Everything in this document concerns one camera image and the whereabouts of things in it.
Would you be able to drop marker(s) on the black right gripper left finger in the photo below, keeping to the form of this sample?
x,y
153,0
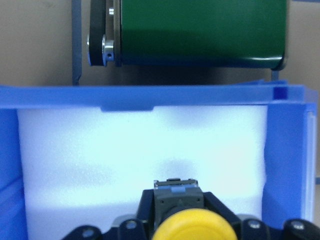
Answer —
x,y
138,226

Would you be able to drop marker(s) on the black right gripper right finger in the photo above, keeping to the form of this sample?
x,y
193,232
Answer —
x,y
212,203

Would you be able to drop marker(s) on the yellow push button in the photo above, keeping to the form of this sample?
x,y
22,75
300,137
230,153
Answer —
x,y
180,213

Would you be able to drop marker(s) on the white foam pad right bin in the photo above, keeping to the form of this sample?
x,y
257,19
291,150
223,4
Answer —
x,y
83,166

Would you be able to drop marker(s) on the green conveyor belt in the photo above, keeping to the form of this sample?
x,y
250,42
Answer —
x,y
214,33

